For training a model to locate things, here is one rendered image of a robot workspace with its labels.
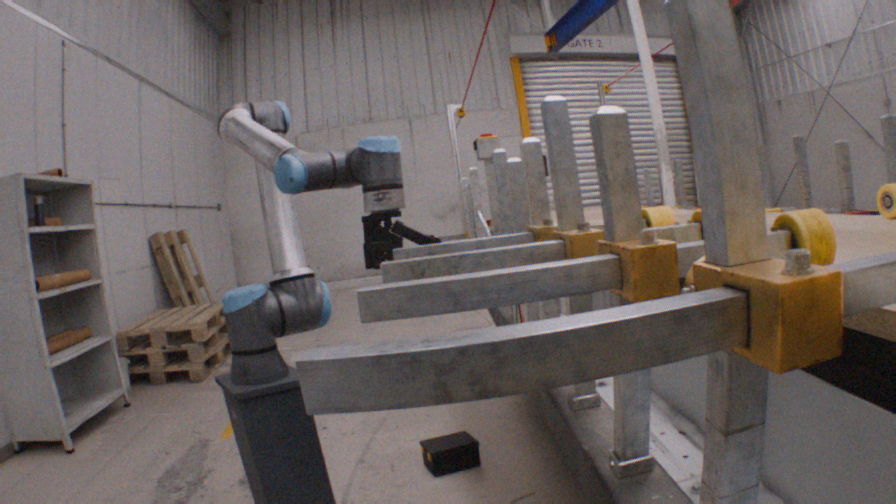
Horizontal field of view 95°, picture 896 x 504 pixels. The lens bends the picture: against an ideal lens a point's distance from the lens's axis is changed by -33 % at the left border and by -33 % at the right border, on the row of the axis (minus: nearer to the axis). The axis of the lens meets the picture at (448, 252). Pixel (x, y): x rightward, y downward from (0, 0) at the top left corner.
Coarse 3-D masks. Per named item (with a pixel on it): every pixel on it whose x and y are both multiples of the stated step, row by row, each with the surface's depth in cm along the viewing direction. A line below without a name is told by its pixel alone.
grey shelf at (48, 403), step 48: (0, 192) 221; (48, 192) 306; (0, 240) 223; (96, 240) 310; (0, 288) 224; (96, 288) 315; (0, 336) 226; (48, 336) 290; (96, 336) 311; (0, 384) 227; (48, 384) 231; (96, 384) 318; (48, 432) 232
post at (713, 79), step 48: (672, 0) 32; (720, 0) 30; (720, 48) 30; (720, 96) 30; (720, 144) 31; (720, 192) 31; (720, 240) 32; (720, 384) 33; (720, 432) 33; (720, 480) 33
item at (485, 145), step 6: (480, 138) 178; (486, 138) 179; (492, 138) 178; (498, 138) 178; (480, 144) 178; (486, 144) 178; (492, 144) 178; (498, 144) 178; (480, 150) 178; (486, 150) 179; (492, 150) 179; (480, 156) 179; (486, 156) 179
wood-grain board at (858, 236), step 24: (552, 216) 315; (600, 216) 255; (768, 216) 144; (840, 216) 116; (864, 216) 108; (840, 240) 78; (864, 240) 73; (888, 240) 69; (864, 312) 39; (888, 312) 36; (888, 336) 36
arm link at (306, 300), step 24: (264, 120) 168; (288, 120) 174; (264, 168) 168; (264, 192) 168; (264, 216) 169; (288, 216) 169; (288, 240) 168; (288, 264) 167; (288, 288) 164; (312, 288) 169; (288, 312) 161; (312, 312) 167
